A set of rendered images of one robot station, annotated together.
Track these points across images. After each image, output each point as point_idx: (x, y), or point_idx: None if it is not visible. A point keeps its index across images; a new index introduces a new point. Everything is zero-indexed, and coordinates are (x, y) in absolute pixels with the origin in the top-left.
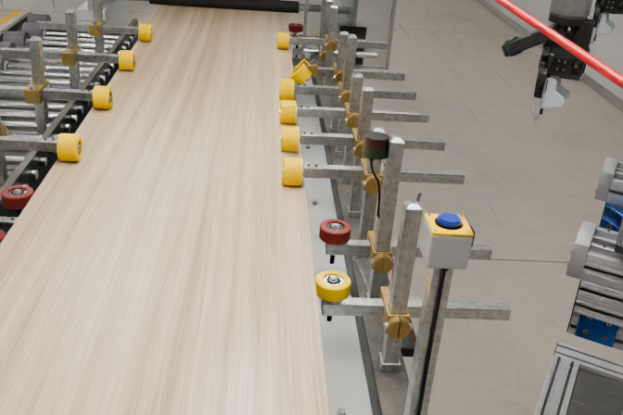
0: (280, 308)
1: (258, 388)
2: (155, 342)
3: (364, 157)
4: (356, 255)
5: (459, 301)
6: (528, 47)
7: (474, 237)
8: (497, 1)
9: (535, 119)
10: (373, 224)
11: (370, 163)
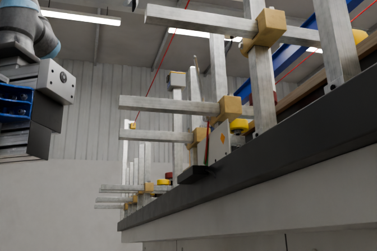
0: None
1: None
2: None
3: None
4: (243, 118)
5: (155, 130)
6: None
7: (166, 79)
8: (176, 30)
9: (133, 12)
10: (252, 95)
11: (232, 41)
